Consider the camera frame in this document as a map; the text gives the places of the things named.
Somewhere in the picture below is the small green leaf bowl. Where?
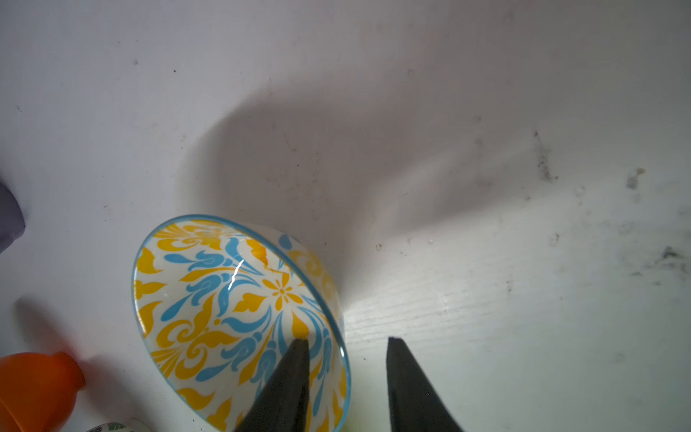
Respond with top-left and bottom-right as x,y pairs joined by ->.
87,419 -> 152,432

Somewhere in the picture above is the orange plastic bowl rear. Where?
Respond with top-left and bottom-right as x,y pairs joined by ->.
1,352 -> 86,432

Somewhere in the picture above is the purple ceramic mug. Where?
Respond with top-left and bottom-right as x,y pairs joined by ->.
0,183 -> 26,253

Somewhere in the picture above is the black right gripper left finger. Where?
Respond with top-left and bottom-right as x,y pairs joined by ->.
236,339 -> 310,432

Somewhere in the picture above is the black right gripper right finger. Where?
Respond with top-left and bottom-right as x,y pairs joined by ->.
386,338 -> 462,432

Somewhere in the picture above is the blue yellow patterned bowl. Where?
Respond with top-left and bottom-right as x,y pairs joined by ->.
132,214 -> 352,431

